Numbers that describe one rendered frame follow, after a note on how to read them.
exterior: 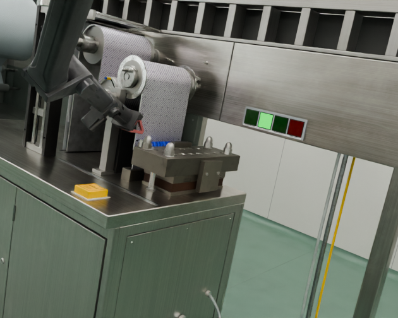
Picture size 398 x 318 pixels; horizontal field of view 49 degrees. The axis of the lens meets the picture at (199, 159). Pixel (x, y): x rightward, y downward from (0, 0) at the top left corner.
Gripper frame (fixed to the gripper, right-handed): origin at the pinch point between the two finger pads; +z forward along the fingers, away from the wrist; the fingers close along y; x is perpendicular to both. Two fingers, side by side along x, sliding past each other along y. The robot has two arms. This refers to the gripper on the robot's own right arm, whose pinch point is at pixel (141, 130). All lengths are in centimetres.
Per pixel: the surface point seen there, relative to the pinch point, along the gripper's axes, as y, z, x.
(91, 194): 13.3, -16.7, -27.6
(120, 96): -7.1, -9.5, 6.7
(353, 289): 27, 233, 7
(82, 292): 16, -3, -53
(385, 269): 77, 55, -3
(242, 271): -34, 186, -20
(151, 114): 0.3, 0.0, 6.9
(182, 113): 0.3, 13.3, 15.7
